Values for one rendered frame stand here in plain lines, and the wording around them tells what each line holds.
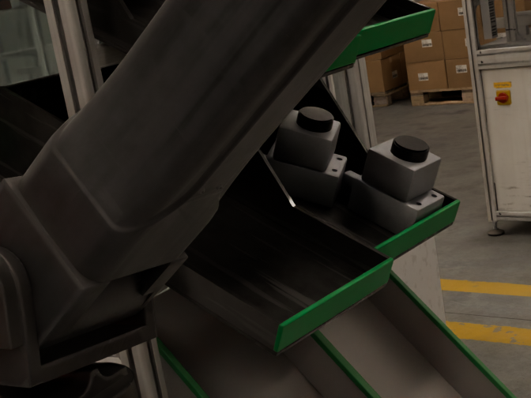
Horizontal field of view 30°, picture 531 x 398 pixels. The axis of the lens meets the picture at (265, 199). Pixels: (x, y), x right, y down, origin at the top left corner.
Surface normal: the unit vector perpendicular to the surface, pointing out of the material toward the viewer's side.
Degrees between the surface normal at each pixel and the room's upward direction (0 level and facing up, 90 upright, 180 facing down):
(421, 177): 115
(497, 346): 0
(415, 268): 90
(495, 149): 90
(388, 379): 45
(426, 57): 90
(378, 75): 90
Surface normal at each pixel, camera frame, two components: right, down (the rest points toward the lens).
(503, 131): -0.61, 0.28
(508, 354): -0.16, -0.96
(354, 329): 0.42, -0.67
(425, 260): 0.86, -0.04
